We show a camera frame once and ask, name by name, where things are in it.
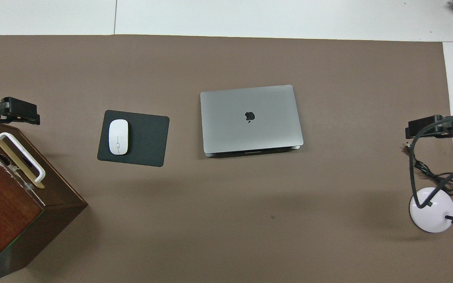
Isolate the silver grey laptop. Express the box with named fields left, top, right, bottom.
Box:
left=200, top=85, right=304, bottom=158

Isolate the brass box plate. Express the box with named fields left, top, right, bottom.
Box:
left=0, top=133, right=45, bottom=189

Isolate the white desk lamp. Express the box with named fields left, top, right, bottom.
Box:
left=409, top=161, right=453, bottom=233

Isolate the white computer mouse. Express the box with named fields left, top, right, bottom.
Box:
left=109, top=119, right=129, bottom=155

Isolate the black mouse pad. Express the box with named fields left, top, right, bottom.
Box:
left=97, top=110, right=170, bottom=167

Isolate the brown table mat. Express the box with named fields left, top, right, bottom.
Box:
left=0, top=35, right=453, bottom=283

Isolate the black lamp power cable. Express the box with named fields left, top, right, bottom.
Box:
left=403, top=142, right=453, bottom=222

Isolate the dark right arm cable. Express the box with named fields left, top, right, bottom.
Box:
left=409, top=115, right=453, bottom=209

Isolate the white box handle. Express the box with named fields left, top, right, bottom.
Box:
left=0, top=132, right=46, bottom=182

